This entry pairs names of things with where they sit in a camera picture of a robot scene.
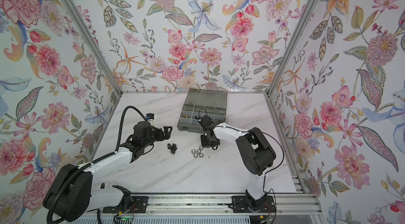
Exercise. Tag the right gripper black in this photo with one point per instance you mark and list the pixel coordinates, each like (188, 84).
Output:
(203, 143)

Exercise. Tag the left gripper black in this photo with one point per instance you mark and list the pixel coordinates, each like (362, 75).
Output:
(167, 134)

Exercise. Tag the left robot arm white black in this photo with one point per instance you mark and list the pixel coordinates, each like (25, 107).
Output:
(75, 191)

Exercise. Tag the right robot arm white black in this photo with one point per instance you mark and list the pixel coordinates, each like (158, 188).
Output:
(257, 155)

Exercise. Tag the black bolts cluster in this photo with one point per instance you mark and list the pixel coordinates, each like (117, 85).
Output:
(172, 148)

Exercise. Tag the grey plastic organizer box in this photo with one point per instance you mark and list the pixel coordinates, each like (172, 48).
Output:
(199, 103)

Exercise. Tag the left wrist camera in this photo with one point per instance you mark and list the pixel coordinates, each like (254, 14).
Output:
(150, 117)

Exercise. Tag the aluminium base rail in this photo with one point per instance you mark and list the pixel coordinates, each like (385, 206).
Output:
(224, 204)

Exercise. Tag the left aluminium corner post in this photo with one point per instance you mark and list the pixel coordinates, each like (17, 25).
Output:
(90, 41)

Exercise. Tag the aluminium corner post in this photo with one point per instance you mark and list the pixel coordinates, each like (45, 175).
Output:
(295, 39)
(90, 41)

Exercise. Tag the right aluminium corner post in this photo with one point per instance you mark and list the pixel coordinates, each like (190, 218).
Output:
(295, 39)

